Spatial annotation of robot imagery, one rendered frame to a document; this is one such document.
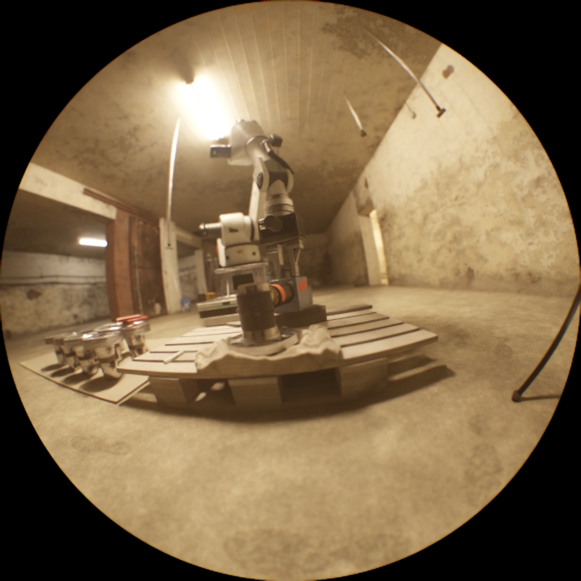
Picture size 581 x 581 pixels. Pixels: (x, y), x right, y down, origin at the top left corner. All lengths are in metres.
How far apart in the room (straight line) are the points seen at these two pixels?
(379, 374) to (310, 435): 0.27
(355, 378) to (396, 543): 0.46
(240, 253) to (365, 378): 1.66
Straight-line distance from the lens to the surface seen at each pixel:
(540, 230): 2.26
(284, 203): 1.08
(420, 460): 0.48
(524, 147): 2.40
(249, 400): 0.64
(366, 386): 0.64
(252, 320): 0.66
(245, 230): 1.97
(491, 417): 0.61
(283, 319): 0.99
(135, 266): 5.43
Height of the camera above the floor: 0.37
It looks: 2 degrees down
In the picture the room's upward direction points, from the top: 8 degrees counter-clockwise
